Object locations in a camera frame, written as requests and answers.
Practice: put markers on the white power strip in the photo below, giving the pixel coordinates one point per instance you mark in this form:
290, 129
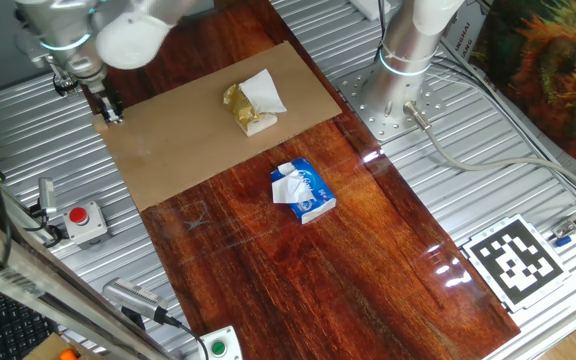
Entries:
370, 7

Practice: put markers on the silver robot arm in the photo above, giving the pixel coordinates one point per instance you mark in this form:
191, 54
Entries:
403, 50

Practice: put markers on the silver camera on mount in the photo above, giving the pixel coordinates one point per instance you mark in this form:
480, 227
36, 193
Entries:
133, 296

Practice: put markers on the small grey camera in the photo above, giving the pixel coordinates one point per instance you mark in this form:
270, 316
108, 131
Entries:
47, 195

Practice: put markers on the white printed paper sign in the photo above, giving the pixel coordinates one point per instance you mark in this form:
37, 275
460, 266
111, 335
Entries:
460, 35

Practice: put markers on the blue tissue pack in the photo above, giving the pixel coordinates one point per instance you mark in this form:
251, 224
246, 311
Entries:
308, 195

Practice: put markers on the small blue clip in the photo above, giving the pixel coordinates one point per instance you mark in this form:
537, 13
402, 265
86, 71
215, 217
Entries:
563, 241

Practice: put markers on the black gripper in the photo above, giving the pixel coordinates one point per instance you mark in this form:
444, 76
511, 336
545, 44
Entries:
104, 92

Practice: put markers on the green button box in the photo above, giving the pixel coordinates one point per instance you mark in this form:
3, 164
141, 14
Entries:
220, 345

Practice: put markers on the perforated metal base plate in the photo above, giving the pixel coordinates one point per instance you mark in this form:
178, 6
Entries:
363, 105

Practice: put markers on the colourful painted cloth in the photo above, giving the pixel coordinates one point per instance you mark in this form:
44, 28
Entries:
553, 65

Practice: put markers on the red emergency button box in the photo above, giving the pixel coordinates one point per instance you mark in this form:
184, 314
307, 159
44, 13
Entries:
85, 222

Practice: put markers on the brown cardboard sheet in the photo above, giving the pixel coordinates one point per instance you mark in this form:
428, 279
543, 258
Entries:
178, 135

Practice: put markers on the gold tissue pack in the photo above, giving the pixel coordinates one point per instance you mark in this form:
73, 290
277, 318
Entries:
248, 107

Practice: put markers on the black keyboard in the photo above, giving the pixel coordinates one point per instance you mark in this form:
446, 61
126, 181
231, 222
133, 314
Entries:
8, 330

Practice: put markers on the brown cardboard box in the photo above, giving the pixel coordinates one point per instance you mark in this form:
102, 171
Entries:
48, 350

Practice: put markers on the aluminium frame bar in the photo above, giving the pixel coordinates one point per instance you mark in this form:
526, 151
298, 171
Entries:
43, 290

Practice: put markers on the black white marker board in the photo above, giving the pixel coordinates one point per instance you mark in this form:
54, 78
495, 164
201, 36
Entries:
515, 262

